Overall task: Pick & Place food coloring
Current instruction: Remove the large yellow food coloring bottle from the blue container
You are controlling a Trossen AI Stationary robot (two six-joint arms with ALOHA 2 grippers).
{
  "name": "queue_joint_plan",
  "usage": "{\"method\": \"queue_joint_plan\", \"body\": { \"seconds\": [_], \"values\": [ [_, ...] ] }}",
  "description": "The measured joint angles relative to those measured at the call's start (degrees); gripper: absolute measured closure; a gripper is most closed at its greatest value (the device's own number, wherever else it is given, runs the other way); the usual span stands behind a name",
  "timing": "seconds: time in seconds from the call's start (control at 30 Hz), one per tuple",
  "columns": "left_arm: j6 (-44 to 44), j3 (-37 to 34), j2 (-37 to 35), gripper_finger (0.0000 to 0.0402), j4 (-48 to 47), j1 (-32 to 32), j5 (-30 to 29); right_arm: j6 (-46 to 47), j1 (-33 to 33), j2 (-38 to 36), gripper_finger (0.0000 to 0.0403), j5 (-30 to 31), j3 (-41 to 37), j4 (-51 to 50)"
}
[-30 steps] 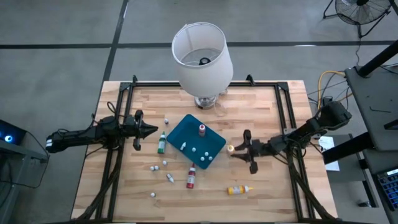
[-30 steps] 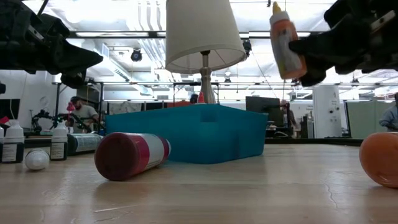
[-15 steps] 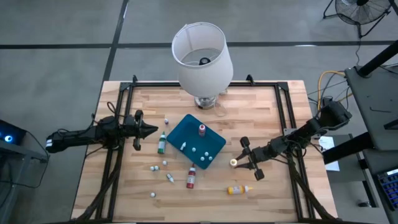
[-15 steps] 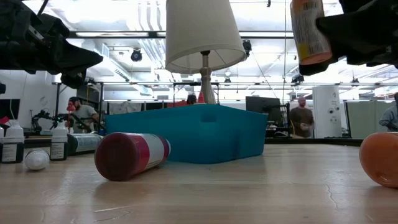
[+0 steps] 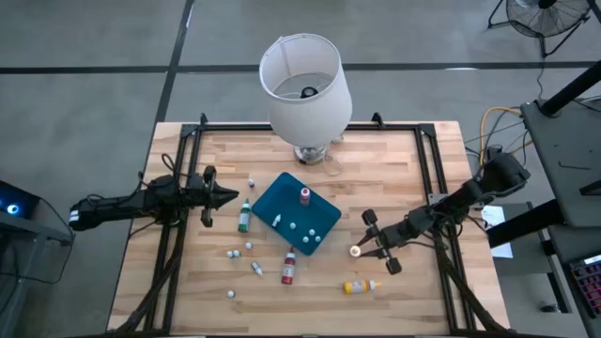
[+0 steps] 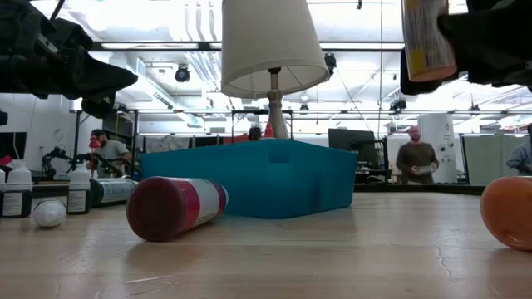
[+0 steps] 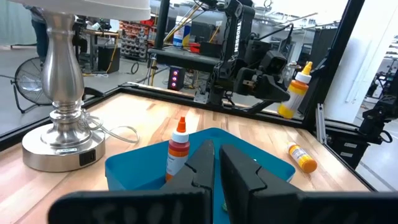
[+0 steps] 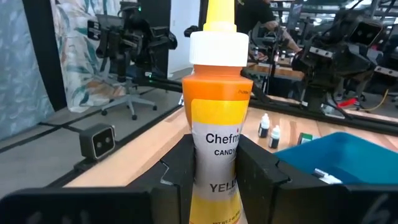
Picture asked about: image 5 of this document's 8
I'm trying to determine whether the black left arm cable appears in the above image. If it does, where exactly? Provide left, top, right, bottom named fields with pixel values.
left=161, top=152, right=178, bottom=178

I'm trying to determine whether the teal plastic bin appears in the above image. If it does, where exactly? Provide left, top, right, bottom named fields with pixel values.
left=251, top=171, right=343, bottom=257

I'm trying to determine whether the yellow food coloring bottle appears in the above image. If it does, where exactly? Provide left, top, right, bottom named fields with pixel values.
left=342, top=279, right=383, bottom=296

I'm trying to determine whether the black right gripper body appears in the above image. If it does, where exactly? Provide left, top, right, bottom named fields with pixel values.
left=379, top=205, right=437, bottom=249

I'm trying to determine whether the dark gray side table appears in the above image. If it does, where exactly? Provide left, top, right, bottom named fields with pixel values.
left=519, top=100, right=601, bottom=229

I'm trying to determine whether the black aluminium table frame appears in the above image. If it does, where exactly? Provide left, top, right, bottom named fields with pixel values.
left=115, top=112, right=506, bottom=337

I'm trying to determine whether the black metal pole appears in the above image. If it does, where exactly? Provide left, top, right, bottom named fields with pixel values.
left=539, top=59, right=601, bottom=117

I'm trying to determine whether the dark red food coloring bottle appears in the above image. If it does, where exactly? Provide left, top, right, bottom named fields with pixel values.
left=281, top=246, right=298, bottom=286

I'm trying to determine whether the yellow floor cable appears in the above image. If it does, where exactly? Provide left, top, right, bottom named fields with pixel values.
left=478, top=105, right=534, bottom=166

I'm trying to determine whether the black floor fan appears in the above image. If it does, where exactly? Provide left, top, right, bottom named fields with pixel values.
left=486, top=0, right=593, bottom=59

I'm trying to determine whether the green food coloring bottle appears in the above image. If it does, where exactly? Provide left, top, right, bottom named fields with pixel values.
left=237, top=197, right=253, bottom=234

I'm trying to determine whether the black wire cart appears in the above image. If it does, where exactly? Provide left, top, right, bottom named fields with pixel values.
left=0, top=206, right=76, bottom=338

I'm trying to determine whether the black computer with blue light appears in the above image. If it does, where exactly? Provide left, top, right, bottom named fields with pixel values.
left=0, top=179, right=41, bottom=222

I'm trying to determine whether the gray desk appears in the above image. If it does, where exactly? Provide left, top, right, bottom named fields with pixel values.
left=544, top=223, right=601, bottom=338

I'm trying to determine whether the white paper sheet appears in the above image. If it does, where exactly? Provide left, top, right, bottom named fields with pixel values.
left=481, top=204, right=516, bottom=260

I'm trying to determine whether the backlit keyboard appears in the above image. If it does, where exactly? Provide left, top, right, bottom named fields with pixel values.
left=567, top=254, right=601, bottom=320

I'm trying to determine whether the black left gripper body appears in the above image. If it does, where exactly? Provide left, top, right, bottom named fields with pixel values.
left=176, top=173, right=216, bottom=213

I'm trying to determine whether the silver lamp with white shade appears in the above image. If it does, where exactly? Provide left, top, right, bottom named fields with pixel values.
left=258, top=32, right=354, bottom=166

